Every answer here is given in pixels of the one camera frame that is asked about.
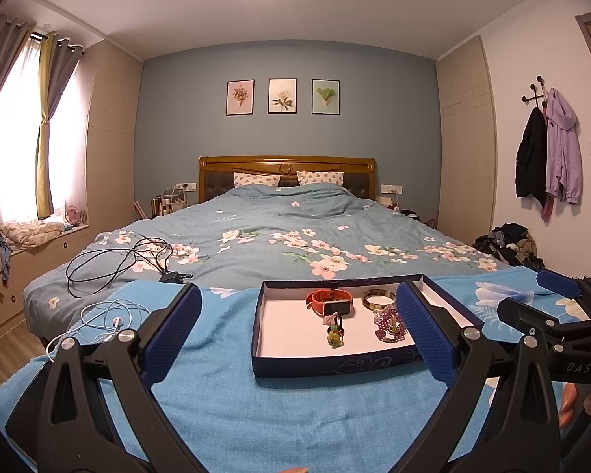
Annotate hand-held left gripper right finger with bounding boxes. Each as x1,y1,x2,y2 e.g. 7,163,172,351
396,280,567,473

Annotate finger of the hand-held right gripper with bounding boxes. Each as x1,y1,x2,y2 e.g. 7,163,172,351
537,270,591,306
496,297,591,346

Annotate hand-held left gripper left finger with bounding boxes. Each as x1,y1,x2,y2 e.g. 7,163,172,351
5,282,203,473

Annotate purple bead bracelet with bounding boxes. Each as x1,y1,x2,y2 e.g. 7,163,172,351
373,307,409,343

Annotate brown horn bangle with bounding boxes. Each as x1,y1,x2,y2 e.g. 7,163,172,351
363,289,396,312

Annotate orange smartwatch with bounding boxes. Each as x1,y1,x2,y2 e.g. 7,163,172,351
305,290,354,318

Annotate dark blue shallow box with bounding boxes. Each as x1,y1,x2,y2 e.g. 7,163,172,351
251,273,484,378

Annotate person's right hand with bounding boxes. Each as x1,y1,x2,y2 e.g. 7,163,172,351
559,384,591,429

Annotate white earphones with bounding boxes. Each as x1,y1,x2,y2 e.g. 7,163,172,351
46,298,151,353

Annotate pile of dark clothes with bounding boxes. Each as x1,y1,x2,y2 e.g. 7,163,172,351
473,223,545,271

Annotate black jacket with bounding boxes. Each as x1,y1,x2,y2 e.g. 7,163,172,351
515,107,548,208

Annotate purple jacket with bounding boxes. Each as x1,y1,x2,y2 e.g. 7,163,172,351
543,88,583,204

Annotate bed with floral duvet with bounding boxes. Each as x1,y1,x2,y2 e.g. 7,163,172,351
22,183,515,341

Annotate light blue printed blanket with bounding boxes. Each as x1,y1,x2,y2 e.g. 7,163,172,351
0,266,591,473

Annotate beige window seat cabinet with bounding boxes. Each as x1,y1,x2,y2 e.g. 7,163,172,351
0,224,97,350

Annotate patterned white pillow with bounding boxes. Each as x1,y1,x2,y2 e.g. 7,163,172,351
296,170,346,187
233,172,281,188

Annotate pile of light laundry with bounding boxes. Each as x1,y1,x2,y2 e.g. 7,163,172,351
0,220,66,250

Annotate wooden bed headboard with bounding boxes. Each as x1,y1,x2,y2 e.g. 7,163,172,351
199,156,378,204

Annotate olive yellow curtain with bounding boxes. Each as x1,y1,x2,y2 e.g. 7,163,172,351
36,32,60,220

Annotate pink framed flower picture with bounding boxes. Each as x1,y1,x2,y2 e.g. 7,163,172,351
226,80,255,116

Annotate green framed flower picture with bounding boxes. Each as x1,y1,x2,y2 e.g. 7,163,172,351
311,79,341,115

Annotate white framed flower picture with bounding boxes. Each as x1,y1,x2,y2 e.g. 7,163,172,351
268,78,297,114

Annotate grey curtain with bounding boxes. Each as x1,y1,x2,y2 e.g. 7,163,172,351
46,39,84,121
0,14,35,237

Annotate black curtain rod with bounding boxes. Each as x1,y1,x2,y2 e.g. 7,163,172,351
30,32,84,55

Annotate black cable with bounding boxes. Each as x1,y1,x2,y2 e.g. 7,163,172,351
66,236,194,297

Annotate wire bedside organizer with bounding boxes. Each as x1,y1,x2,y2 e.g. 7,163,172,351
150,187,190,218

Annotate black wall coat rack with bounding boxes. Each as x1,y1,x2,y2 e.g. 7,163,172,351
521,75,552,109

